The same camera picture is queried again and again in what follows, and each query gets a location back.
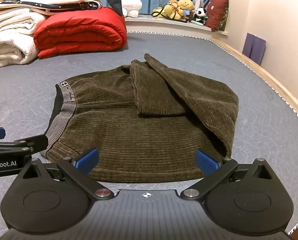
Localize yellow duck plush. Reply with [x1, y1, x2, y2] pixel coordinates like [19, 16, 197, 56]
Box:
[152, 2, 184, 20]

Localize grey quilted bed mattress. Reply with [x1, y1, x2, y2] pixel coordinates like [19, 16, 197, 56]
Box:
[0, 31, 298, 240]

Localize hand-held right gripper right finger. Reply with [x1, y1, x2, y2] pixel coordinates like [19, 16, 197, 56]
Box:
[180, 150, 274, 202]

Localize panda plush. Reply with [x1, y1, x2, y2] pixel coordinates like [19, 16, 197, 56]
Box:
[194, 7, 208, 25]

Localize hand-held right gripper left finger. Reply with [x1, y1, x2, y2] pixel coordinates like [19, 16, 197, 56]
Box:
[22, 147, 115, 202]

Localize white folded blanket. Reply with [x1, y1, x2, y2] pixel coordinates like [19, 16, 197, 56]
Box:
[0, 8, 48, 37]
[0, 29, 41, 70]

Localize navy patterned blanket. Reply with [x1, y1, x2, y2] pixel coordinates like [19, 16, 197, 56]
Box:
[0, 0, 103, 14]

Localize white mushroom plush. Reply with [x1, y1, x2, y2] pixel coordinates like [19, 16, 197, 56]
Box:
[121, 0, 143, 18]

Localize red folded quilt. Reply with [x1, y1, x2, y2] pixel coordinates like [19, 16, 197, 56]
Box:
[34, 7, 128, 59]

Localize red cushion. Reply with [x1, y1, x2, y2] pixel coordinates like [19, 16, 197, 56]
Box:
[205, 0, 230, 32]

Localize white window sill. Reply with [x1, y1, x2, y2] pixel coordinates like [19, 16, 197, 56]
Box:
[124, 14, 229, 40]

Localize brown corduroy pants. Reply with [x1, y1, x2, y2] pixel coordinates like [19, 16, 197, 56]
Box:
[39, 53, 240, 183]

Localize wooden bed frame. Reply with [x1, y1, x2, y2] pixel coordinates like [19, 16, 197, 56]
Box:
[211, 37, 298, 130]

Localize yellow smiley plush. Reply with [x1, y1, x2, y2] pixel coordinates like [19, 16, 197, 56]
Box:
[177, 0, 195, 12]

